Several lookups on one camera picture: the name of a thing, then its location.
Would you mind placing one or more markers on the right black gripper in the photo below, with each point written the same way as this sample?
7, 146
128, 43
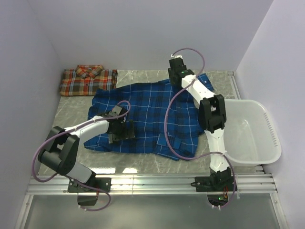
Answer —
170, 73

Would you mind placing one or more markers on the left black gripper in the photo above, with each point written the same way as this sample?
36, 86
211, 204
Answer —
127, 134

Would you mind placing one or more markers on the blue plaid long sleeve shirt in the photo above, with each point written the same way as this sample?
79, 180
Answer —
167, 129

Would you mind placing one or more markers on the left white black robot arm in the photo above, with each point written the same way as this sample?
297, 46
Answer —
59, 151

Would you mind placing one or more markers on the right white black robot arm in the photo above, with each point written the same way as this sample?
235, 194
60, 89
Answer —
211, 118

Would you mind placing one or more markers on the folded orange plaid shirt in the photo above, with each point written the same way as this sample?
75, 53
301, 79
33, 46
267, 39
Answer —
85, 80

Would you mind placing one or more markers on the white plastic basin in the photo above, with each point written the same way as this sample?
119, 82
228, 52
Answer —
250, 138

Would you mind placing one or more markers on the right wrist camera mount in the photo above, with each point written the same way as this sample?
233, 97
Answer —
173, 56

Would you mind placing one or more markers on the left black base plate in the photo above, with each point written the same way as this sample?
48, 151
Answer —
103, 183

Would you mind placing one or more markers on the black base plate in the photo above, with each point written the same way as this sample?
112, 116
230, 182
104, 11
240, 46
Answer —
209, 184
103, 183

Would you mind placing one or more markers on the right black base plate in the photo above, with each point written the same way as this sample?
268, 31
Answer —
209, 184

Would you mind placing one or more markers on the aluminium mounting rail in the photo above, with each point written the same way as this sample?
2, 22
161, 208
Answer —
160, 184

